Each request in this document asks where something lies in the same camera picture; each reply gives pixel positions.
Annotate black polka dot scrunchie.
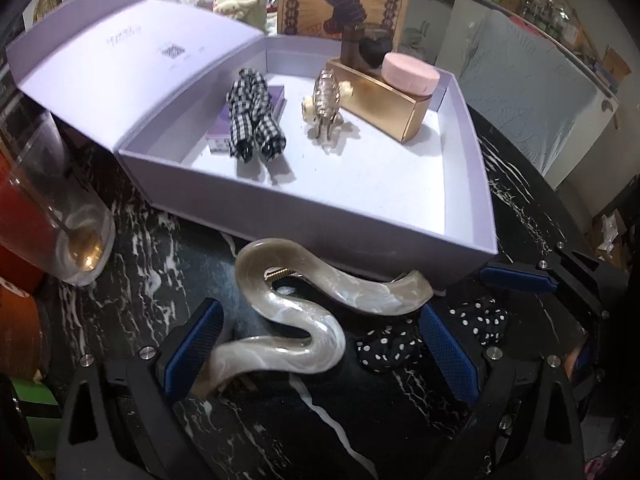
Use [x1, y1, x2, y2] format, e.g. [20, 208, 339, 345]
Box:
[356, 296, 510, 373]

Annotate pearl white hair claw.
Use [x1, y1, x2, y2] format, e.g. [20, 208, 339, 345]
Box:
[191, 238, 434, 398]

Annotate black white gingham scrunchie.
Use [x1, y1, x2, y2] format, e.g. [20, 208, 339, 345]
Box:
[226, 68, 286, 162]

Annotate gold animal hair clip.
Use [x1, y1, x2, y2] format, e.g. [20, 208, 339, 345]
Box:
[302, 68, 354, 144]

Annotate pink round compact case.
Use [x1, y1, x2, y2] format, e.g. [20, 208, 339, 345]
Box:
[381, 52, 440, 98]

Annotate dark brown small jar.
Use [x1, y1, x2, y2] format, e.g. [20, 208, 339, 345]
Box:
[340, 23, 394, 72]

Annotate gold spoon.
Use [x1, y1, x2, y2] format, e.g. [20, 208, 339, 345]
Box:
[51, 221, 104, 278]

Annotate red plastic bottle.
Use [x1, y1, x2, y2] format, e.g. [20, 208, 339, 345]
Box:
[1, 155, 55, 292]

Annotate clear drinking glass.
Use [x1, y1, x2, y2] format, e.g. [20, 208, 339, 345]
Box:
[1, 112, 115, 287]

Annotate white covered chair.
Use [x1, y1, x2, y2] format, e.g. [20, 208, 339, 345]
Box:
[436, 0, 620, 186]

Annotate lavender gift box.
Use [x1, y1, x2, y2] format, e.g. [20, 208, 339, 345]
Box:
[6, 0, 498, 289]

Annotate gold rectangular box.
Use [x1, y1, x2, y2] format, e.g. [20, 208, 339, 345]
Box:
[326, 60, 432, 143]

